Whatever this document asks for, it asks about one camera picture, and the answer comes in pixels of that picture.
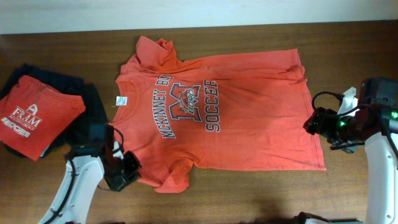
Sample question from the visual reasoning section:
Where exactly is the orange McKinney Boyd soccer t-shirt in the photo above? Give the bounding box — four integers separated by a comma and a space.
112, 36, 326, 193

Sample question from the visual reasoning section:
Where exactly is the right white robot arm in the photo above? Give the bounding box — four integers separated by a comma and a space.
303, 105, 397, 223

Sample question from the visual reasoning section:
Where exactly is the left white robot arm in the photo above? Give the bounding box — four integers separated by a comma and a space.
39, 142, 141, 223

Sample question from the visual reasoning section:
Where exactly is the folded dark navy garment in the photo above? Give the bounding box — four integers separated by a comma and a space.
1, 64, 108, 160

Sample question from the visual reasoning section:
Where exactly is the folded red Fram t-shirt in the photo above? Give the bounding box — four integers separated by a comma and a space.
1, 75, 86, 161

